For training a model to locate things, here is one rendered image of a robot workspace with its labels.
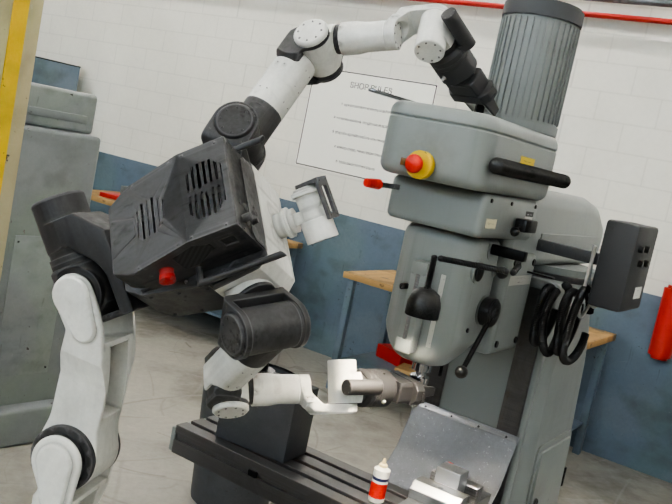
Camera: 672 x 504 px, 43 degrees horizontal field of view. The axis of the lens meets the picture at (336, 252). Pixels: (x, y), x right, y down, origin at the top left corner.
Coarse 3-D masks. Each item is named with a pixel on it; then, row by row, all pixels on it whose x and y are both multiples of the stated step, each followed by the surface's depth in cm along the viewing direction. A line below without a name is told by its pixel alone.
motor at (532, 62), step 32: (512, 0) 208; (544, 0) 204; (512, 32) 208; (544, 32) 204; (576, 32) 208; (512, 64) 207; (544, 64) 205; (512, 96) 207; (544, 96) 206; (544, 128) 208
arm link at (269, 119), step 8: (248, 96) 182; (256, 104) 179; (264, 104) 179; (256, 112) 179; (264, 112) 179; (272, 112) 180; (264, 120) 179; (272, 120) 180; (280, 120) 183; (264, 128) 179; (272, 128) 181; (256, 136) 175; (264, 136) 180; (264, 144) 182; (248, 152) 177; (256, 152) 179; (256, 160) 182
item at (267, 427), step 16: (272, 368) 230; (256, 416) 221; (272, 416) 219; (288, 416) 217; (304, 416) 222; (224, 432) 226; (240, 432) 224; (256, 432) 222; (272, 432) 219; (288, 432) 217; (304, 432) 225; (256, 448) 222; (272, 448) 219; (288, 448) 219; (304, 448) 227
